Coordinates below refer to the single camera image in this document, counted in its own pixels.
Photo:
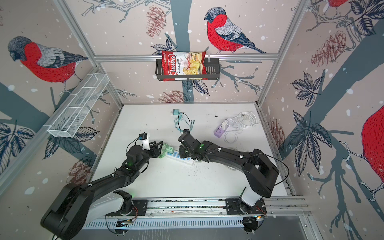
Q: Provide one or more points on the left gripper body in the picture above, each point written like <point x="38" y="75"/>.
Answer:
<point x="154" y="152"/>

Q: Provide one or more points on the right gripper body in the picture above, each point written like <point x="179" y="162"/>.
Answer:
<point x="184" y="154"/>

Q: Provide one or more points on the green charger adapter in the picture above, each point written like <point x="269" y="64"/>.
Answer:
<point x="163" y="151"/>

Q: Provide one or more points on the white blue power strip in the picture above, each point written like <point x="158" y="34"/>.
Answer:
<point x="176" y="156"/>

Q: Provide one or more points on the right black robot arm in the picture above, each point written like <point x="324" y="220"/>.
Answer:
<point x="259" y="170"/>

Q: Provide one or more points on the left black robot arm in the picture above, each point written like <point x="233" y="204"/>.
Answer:
<point x="69" y="211"/>

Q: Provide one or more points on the red cassava chips bag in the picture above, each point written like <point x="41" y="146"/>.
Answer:
<point x="176" y="64"/>

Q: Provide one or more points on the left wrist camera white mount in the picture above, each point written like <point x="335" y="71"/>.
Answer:
<point x="144" y="138"/>

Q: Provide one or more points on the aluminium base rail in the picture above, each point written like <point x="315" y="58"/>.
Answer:
<point x="159" y="214"/>

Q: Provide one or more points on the black wall basket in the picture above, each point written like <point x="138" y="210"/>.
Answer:
<point x="212" y="66"/>

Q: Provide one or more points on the white wire wall basket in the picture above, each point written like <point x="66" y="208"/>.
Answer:
<point x="71" y="118"/>

